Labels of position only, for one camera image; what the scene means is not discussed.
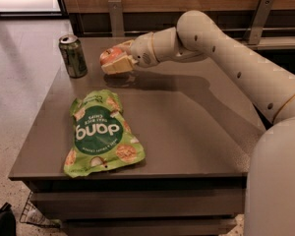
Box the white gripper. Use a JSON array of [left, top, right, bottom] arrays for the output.
[[101, 32, 158, 75]]

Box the red apple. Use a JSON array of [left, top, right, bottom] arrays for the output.
[[99, 47, 123, 65]]

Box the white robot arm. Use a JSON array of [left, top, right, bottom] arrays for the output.
[[99, 11, 295, 236]]

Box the green soda can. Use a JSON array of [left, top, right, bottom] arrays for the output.
[[58, 34, 88, 79]]

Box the green dang chips bag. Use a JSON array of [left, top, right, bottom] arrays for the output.
[[64, 89, 146, 178]]

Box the grey drawer cabinet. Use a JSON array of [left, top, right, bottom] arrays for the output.
[[10, 38, 264, 236]]

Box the black bag on floor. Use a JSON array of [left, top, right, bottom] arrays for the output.
[[0, 203, 17, 236]]

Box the left metal wall bracket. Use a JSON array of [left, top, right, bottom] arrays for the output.
[[108, 0, 125, 37]]

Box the metal wall bracket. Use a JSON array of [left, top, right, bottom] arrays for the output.
[[108, 0, 125, 37], [243, 0, 274, 45]]

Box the right metal wall bracket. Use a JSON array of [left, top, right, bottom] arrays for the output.
[[243, 0, 274, 45]]

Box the horizontal metal rail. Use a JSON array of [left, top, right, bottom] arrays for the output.
[[83, 27, 295, 37]]

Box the wire basket on floor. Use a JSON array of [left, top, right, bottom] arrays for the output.
[[19, 193, 61, 228]]

